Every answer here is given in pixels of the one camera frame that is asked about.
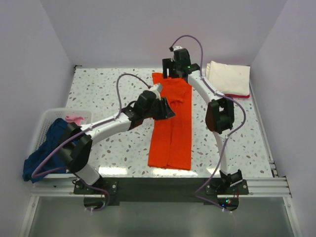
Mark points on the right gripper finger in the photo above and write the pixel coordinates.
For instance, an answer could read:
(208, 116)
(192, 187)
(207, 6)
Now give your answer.
(166, 67)
(172, 73)

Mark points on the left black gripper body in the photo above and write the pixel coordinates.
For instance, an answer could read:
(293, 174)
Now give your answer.
(152, 112)

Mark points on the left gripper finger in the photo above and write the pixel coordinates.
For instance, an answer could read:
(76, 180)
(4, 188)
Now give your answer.
(163, 103)
(164, 111)

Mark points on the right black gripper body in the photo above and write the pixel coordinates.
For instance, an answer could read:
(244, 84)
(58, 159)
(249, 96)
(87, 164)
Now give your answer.
(177, 65)

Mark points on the orange t-shirt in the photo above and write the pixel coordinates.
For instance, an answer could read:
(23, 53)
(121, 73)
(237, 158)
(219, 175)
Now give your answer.
(171, 142)

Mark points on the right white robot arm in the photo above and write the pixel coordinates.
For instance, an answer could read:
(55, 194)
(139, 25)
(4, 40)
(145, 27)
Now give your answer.
(220, 115)

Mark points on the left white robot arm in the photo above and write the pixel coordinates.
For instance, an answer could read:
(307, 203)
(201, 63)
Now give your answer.
(76, 142)

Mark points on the folded cream t-shirt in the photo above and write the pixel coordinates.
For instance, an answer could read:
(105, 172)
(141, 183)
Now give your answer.
(229, 79)

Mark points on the folded pink t-shirt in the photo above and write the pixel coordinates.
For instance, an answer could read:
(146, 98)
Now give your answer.
(237, 96)

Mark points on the light pink t-shirt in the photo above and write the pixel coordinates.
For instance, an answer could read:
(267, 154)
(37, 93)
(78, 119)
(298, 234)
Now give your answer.
(74, 119)

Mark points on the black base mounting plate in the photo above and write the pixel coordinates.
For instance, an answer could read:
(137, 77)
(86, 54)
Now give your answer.
(114, 191)

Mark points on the white plastic laundry basket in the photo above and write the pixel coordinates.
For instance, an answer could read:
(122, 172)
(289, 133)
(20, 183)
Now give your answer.
(49, 116)

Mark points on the navy blue t-shirt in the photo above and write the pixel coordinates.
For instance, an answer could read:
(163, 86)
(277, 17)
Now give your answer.
(52, 137)

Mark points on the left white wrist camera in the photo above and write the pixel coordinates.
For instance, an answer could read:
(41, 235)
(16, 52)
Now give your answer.
(156, 89)

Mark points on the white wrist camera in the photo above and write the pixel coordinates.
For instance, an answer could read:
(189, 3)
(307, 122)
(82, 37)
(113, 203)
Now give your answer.
(156, 89)
(174, 48)

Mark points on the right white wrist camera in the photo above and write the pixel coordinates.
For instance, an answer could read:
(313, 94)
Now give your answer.
(174, 48)

